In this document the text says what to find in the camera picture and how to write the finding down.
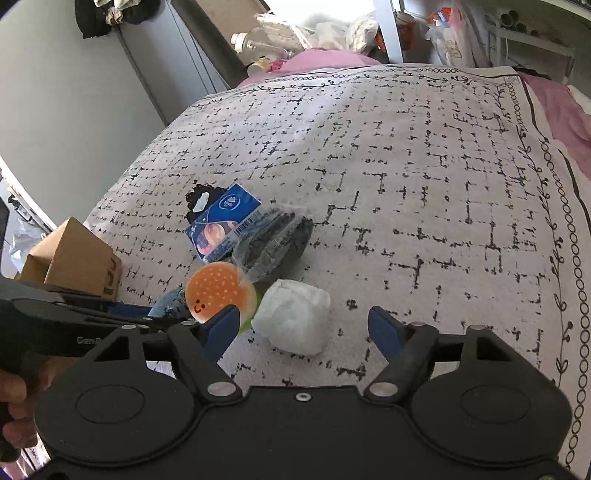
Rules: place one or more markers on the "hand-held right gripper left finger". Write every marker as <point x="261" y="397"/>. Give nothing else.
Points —
<point x="221" y="330"/>

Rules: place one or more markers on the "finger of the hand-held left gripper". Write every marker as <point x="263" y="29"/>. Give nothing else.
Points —
<point x="131" y="311"/>
<point x="147" y="324"/>

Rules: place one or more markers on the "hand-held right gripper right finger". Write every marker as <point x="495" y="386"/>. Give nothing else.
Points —
<point x="385" y="330"/>

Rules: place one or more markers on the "dark blue fabric item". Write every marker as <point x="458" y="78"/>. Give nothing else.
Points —
<point x="171" y="302"/>

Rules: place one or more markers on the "orange burger squishy toy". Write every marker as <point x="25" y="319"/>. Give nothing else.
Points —
<point x="217" y="290"/>

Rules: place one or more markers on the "brown cardboard box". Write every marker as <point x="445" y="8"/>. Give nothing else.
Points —
<point x="78" y="263"/>

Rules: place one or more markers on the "white soft paper bundle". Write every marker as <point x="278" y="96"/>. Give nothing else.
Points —
<point x="295" y="318"/>

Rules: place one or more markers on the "clear bag with dark contents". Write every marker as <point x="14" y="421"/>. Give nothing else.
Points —
<point x="277" y="244"/>

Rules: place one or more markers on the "blue tissue packet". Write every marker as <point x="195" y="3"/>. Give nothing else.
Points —
<point x="231" y="217"/>

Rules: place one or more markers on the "black item with white tag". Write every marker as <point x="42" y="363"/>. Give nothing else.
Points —
<point x="193" y="199"/>

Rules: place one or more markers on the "person's left hand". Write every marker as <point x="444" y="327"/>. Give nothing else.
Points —
<point x="18" y="427"/>

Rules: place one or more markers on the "white black-patterned blanket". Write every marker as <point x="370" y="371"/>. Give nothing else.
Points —
<point x="392" y="184"/>

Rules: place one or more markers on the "grey door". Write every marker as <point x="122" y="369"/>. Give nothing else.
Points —
<point x="184" y="60"/>

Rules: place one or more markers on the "small yellow white cup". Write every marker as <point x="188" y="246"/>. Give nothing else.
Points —
<point x="258" y="67"/>

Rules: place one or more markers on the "clear plastic bottle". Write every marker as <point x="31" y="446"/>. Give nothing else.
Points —
<point x="258" y="44"/>

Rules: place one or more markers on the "black hanging jacket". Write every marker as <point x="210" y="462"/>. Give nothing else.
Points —
<point x="92" y="18"/>

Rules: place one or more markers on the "white printed plastic bag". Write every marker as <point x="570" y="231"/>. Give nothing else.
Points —
<point x="450" y="41"/>

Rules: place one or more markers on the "patterned plastic bag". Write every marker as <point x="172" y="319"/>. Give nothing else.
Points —
<point x="364" y="30"/>

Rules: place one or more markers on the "cream hanging hoodie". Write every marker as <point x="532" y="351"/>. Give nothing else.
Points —
<point x="121" y="7"/>

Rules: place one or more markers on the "crumpled clear plastic bag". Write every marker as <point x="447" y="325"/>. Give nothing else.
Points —
<point x="314" y="30"/>

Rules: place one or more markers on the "white tubes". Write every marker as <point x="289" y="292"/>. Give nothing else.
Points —
<point x="521" y="21"/>

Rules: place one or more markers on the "brown board with black frame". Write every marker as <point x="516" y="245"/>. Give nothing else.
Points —
<point x="207" y="37"/>

